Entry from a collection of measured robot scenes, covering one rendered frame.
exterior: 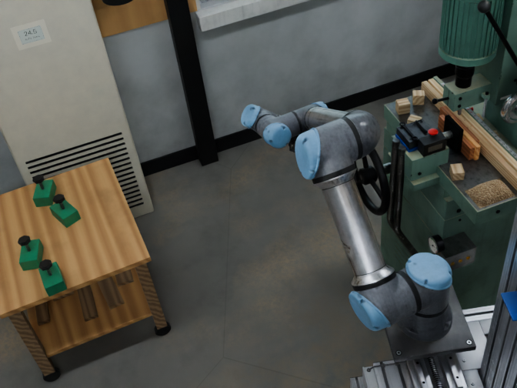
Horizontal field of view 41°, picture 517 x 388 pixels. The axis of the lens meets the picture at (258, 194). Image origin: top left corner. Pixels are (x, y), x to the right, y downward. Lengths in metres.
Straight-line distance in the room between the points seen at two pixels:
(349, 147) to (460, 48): 0.61
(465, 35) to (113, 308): 1.75
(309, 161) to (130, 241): 1.17
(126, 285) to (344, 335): 0.95
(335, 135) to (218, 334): 1.49
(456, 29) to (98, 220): 1.54
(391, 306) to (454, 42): 0.85
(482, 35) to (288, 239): 1.52
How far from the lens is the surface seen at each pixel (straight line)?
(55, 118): 3.09
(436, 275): 1.80
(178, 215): 3.49
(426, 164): 2.26
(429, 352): 1.94
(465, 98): 2.35
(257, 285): 3.12
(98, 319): 2.94
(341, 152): 1.70
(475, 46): 2.18
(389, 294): 1.76
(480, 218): 2.19
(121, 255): 2.65
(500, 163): 2.28
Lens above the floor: 2.44
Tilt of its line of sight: 44 degrees down
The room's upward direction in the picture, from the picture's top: 8 degrees counter-clockwise
